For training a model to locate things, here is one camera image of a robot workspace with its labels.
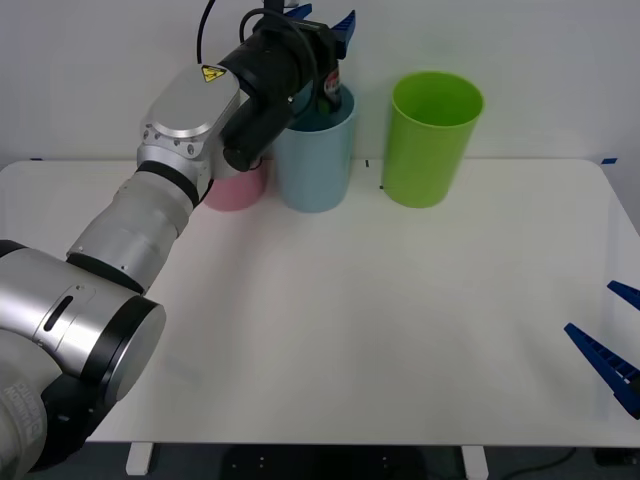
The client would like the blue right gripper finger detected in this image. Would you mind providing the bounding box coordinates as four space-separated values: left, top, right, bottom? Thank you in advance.
563 322 640 419
606 280 640 309

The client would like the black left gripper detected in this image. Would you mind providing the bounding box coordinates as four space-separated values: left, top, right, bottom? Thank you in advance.
286 3 358 96

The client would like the black drink can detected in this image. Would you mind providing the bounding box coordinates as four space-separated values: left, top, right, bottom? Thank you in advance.
319 56 345 115

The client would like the pale blue plastic bin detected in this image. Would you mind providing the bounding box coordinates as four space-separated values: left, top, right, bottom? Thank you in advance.
272 83 359 214

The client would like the green plastic bin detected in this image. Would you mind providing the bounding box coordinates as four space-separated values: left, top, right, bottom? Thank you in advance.
380 70 486 210

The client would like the white table leg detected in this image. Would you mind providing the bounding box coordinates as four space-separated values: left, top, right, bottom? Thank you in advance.
124 443 154 477
460 445 489 480

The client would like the pink plastic bin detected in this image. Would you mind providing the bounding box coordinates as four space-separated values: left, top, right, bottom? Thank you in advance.
202 161 268 213

